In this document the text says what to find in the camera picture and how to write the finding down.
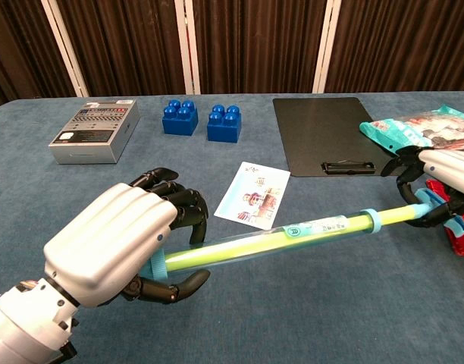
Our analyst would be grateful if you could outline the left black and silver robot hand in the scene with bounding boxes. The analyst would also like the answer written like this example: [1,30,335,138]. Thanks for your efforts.
[43,168,212,309]

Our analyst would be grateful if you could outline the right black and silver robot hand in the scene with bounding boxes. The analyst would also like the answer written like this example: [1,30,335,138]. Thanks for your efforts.
[380,146,464,229]

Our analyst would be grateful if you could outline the large blue and yellow syringe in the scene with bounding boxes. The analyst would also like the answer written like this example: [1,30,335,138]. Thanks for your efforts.
[148,189,464,282]

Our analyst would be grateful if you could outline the teal snack packet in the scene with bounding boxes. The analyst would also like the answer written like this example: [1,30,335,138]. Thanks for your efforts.
[359,105,464,153]

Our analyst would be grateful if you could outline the red gold-printed envelope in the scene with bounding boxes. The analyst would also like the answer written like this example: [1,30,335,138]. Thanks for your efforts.
[425,178,464,259]

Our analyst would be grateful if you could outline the silver printed box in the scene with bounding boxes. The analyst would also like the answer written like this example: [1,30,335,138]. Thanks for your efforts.
[49,99,141,165]

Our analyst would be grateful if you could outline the black clipboard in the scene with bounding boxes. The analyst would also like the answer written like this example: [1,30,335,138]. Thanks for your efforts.
[272,96,388,177]

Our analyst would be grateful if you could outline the dark brown white-framed screen panel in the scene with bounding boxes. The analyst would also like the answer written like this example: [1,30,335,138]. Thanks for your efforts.
[311,0,464,94]
[0,0,89,111]
[174,0,341,96]
[40,0,201,99]

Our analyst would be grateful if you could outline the blue four-stud building block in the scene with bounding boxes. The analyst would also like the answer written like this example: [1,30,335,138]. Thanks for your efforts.
[206,104,243,143]
[161,99,199,135]

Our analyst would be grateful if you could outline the white printed card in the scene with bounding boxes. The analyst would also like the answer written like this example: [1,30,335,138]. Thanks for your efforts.
[213,161,291,229]

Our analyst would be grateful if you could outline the blue felt table cover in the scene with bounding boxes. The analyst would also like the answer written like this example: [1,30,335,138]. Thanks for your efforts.
[0,90,464,364]

